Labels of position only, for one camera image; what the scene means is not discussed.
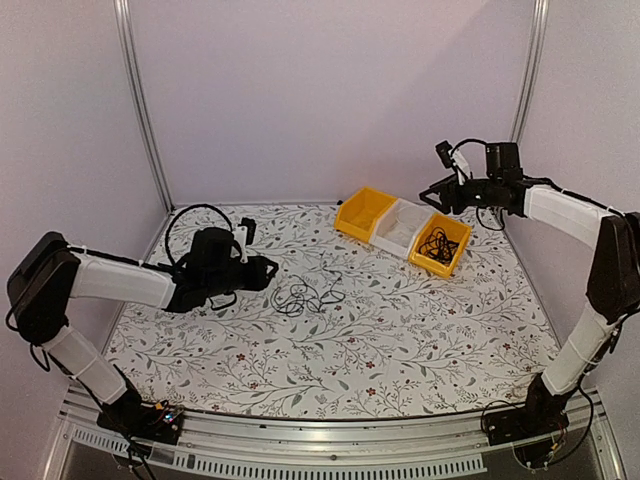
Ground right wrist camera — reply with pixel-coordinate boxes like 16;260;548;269
435;141;472;185

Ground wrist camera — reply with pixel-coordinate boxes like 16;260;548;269
435;141;472;185
232;217;256;264

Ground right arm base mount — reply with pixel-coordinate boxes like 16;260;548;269
480;393;570;470

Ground left yellow plastic bin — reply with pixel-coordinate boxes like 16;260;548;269
334;187;398;243

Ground yellow plastic bin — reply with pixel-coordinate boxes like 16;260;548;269
408;213;472;278
334;187;398;243

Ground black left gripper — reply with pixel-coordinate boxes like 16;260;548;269
204;255;277;299

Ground right yellow plastic bin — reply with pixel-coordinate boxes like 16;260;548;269
408;213;472;278

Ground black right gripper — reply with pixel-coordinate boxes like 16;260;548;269
419;172;501;215

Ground aluminium frame post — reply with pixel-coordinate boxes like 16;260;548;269
510;0;550;143
113;0;175;214

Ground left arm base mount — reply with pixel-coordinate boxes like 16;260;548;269
97;399;185;445

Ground black cable pile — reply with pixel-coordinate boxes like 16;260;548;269
269;252;346;316

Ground thin black cable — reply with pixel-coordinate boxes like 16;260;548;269
422;234;459;266
418;225;461;261

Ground right aluminium frame post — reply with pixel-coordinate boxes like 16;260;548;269
510;0;550;143

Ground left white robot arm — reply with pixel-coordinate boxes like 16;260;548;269
6;227;279;434

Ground white translucent plastic bin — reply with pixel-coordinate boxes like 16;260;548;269
369;198;435;260

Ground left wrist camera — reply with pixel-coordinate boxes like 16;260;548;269
232;217;256;264

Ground left arm black hose cable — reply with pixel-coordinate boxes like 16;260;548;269
164;203;235;264

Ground aluminium front rail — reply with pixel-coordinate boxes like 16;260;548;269
44;387;627;479

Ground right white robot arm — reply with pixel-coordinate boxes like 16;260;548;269
411;176;639;436

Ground left aluminium frame post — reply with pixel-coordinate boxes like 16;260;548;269
113;0;175;214

